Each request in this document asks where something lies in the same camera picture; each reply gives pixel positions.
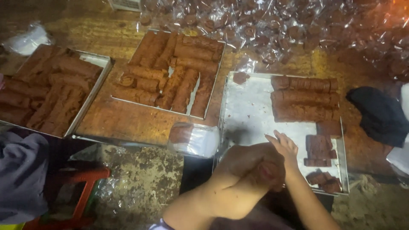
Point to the person's left hand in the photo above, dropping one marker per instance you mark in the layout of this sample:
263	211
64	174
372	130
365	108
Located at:
255	163

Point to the person's right hand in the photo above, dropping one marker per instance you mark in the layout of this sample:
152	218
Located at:
287	147

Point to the person's right fingers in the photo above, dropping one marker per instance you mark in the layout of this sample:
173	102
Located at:
277	136

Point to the person's left fingers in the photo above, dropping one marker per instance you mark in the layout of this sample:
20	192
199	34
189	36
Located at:
271	174

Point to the metal tray with cut pieces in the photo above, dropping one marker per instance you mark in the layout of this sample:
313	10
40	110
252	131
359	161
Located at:
252	118

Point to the long brown sweet roll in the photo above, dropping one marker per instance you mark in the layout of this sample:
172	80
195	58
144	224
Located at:
303	98
303	84
305	113

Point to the block of cut brown slices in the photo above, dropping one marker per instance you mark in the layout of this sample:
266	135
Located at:
319	146

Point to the thin brown slice strip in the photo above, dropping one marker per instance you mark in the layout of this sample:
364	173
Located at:
317	162

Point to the short brown roll piece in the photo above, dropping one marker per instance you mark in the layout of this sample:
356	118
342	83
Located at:
329	128

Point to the crumbled brown slice pieces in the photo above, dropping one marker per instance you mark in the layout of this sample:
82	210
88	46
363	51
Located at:
326	182

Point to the small round brown piece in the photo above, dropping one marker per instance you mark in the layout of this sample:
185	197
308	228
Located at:
240	77

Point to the stack of clear wrappers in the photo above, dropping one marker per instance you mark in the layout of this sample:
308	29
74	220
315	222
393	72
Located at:
195	140

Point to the metal tray with gaps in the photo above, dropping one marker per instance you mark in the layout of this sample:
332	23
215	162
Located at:
195	92

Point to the black cloth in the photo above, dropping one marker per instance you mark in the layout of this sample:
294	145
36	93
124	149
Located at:
378	115

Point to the pile of cellophane wrapped sweets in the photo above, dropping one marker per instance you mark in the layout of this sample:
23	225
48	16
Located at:
287	28

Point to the heap of brown rolls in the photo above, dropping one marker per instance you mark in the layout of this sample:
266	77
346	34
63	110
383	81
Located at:
48	89
179	73

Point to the person's white sleeve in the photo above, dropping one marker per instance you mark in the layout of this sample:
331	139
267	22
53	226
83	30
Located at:
161	225

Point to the crumpled clear plastic sheet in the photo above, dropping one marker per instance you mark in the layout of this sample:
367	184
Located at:
107	187

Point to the red plastic stool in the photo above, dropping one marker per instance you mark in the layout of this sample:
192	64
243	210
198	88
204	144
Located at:
84	191

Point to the full metal tray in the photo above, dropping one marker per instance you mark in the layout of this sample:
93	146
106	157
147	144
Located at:
91	81

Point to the white box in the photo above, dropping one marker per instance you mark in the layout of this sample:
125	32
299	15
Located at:
125	4

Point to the grey cloth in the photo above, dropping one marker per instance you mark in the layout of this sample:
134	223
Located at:
22	175

